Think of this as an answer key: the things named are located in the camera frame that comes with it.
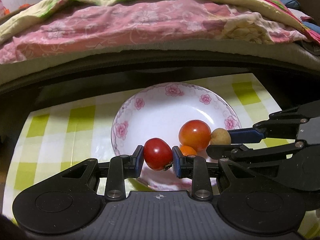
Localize mandarin orange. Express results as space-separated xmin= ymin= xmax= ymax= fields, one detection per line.
xmin=180 ymin=145 xmax=197 ymax=156

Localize longan front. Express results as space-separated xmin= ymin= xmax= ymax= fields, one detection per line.
xmin=210 ymin=128 xmax=231 ymax=145

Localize large red-orange tomato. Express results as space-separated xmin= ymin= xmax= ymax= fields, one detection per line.
xmin=178 ymin=120 xmax=211 ymax=152

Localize cherry tomato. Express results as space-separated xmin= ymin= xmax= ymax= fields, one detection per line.
xmin=143 ymin=138 xmax=173 ymax=171

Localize white floral plate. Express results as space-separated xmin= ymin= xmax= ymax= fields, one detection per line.
xmin=111 ymin=82 xmax=242 ymax=192

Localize green checked tablecloth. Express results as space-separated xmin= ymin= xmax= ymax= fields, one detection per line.
xmin=2 ymin=74 xmax=284 ymax=239

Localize pink floral bed sheet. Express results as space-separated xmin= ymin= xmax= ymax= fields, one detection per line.
xmin=0 ymin=0 xmax=308 ymax=65

